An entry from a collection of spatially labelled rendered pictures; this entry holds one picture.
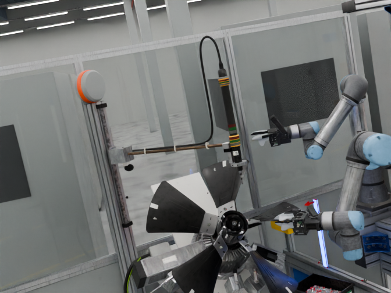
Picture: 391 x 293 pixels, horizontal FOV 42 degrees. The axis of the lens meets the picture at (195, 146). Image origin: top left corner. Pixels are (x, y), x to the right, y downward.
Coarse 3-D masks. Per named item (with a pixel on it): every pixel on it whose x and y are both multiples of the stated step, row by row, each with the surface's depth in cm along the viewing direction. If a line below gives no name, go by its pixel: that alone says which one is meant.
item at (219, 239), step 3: (219, 237) 211; (216, 240) 209; (219, 240) 211; (222, 240) 212; (216, 243) 209; (222, 243) 212; (225, 243) 214; (216, 246) 209; (219, 246) 211; (225, 246) 214; (216, 249) 209; (219, 249) 211; (222, 249) 212; (225, 249) 214; (219, 252) 211; (222, 252) 212; (225, 252) 214; (222, 255) 212; (222, 258) 212
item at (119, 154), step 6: (108, 150) 247; (114, 150) 245; (120, 150) 243; (126, 150) 245; (132, 150) 249; (114, 156) 246; (120, 156) 244; (126, 156) 245; (132, 156) 248; (114, 162) 247; (120, 162) 245; (126, 162) 244
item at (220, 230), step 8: (224, 216) 212; (232, 216) 213; (240, 216) 215; (224, 224) 211; (232, 224) 212; (240, 224) 212; (216, 232) 220; (224, 232) 209; (232, 232) 210; (240, 232) 210; (224, 240) 213; (232, 240) 212; (240, 240) 215; (232, 248) 217
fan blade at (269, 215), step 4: (280, 204) 237; (284, 204) 236; (288, 204) 235; (272, 208) 234; (276, 208) 233; (280, 208) 232; (284, 208) 232; (288, 208) 231; (292, 208) 231; (296, 208) 231; (264, 212) 231; (268, 212) 229; (272, 212) 228; (276, 212) 227; (280, 212) 226; (256, 216) 225; (260, 216) 224; (264, 216) 223; (268, 216) 222; (272, 216) 222; (260, 220) 218; (264, 220) 217; (268, 220) 217; (272, 220) 217; (276, 220) 218; (284, 220) 218; (288, 220) 218
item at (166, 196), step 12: (156, 192) 216; (168, 192) 216; (180, 192) 216; (156, 204) 215; (168, 204) 215; (180, 204) 215; (192, 204) 215; (168, 216) 215; (180, 216) 215; (192, 216) 215; (156, 228) 215; (168, 228) 216; (180, 228) 216; (192, 228) 217
